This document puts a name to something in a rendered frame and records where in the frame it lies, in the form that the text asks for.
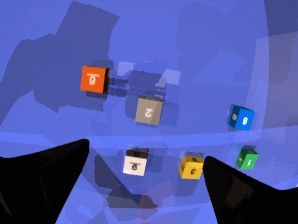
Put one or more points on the orange block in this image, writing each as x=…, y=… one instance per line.
x=94, y=79

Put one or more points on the yellow block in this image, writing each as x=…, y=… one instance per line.
x=191, y=167

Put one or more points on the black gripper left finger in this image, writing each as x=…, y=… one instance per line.
x=34, y=188

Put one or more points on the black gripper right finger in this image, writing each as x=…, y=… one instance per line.
x=240, y=199

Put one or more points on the blue block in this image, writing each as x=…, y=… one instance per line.
x=241, y=118

